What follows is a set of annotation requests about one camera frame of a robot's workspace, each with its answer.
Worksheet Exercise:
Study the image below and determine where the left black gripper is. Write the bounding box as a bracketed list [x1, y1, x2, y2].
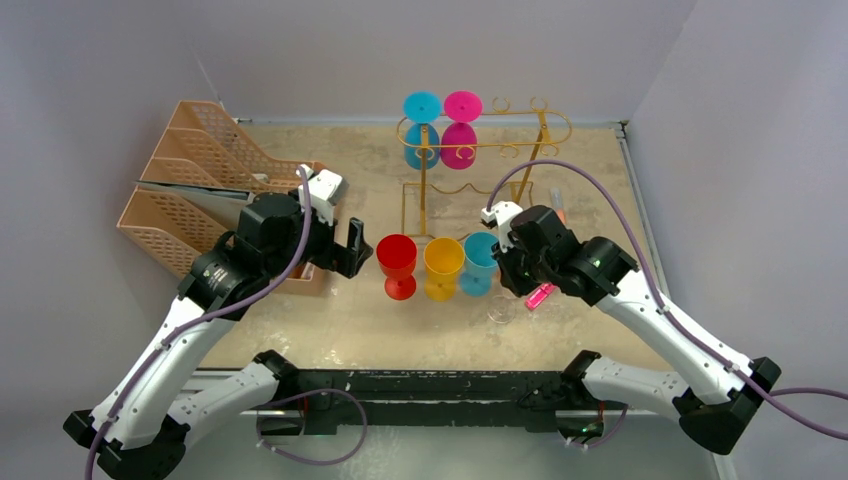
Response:
[265, 190, 371, 279]

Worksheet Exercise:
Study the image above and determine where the red wine glass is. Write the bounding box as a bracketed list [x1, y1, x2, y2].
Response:
[376, 234, 418, 301]

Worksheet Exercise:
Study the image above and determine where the blue wine glass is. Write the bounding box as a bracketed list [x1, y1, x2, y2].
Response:
[458, 232, 498, 297]
[403, 91, 442, 170]

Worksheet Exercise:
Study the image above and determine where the clear wine glass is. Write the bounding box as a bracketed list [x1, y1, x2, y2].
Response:
[486, 295, 516, 325]

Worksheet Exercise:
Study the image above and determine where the yellow wine glass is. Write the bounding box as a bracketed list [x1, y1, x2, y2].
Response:
[423, 237, 465, 302]

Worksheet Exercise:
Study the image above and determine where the magenta wine glass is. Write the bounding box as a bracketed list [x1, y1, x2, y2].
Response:
[441, 90, 484, 170]

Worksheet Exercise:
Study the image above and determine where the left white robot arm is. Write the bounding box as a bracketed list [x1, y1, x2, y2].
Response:
[63, 188, 373, 479]

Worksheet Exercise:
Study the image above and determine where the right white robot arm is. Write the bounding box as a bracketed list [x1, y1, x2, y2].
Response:
[481, 201, 781, 455]

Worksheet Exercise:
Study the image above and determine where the pink highlighter marker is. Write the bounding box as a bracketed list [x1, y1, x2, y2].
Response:
[524, 283, 556, 311]

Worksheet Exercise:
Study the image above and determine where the small orange-capped tube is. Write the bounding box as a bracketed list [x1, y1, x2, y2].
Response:
[549, 187, 567, 224]

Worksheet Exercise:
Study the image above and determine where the grey folder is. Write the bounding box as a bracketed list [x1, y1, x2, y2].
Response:
[135, 180, 255, 209]

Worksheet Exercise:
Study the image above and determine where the peach plastic file organizer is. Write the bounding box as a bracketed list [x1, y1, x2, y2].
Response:
[117, 100, 299, 278]

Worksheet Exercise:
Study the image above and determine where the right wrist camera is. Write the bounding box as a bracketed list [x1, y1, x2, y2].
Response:
[481, 201, 524, 253]

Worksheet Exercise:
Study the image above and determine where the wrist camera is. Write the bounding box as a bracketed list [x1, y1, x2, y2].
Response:
[298, 164, 349, 225]
[481, 201, 524, 253]

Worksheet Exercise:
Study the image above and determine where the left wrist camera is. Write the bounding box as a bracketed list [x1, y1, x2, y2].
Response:
[298, 164, 349, 225]

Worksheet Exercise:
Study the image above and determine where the gold wire glass rack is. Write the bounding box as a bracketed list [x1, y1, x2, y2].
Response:
[394, 96, 574, 240]

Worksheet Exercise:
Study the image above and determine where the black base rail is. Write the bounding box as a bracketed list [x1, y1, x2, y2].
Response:
[253, 350, 610, 441]

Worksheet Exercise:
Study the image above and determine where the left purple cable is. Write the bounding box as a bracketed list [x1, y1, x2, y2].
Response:
[84, 165, 369, 480]

